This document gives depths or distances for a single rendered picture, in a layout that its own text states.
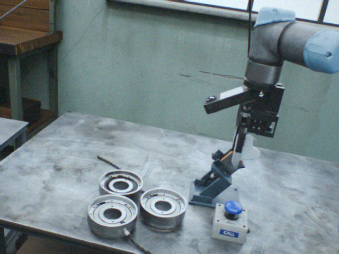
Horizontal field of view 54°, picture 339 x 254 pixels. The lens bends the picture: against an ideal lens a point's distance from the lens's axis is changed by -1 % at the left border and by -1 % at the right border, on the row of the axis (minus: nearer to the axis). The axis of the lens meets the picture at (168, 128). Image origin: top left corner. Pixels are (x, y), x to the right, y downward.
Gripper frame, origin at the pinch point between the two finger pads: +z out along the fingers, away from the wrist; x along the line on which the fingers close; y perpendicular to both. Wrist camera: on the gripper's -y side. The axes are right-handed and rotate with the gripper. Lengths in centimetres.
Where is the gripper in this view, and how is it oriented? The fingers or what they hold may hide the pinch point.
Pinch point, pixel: (232, 158)
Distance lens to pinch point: 84.2
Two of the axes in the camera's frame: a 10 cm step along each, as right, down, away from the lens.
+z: -1.2, 9.0, 4.1
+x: 1.4, -4.0, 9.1
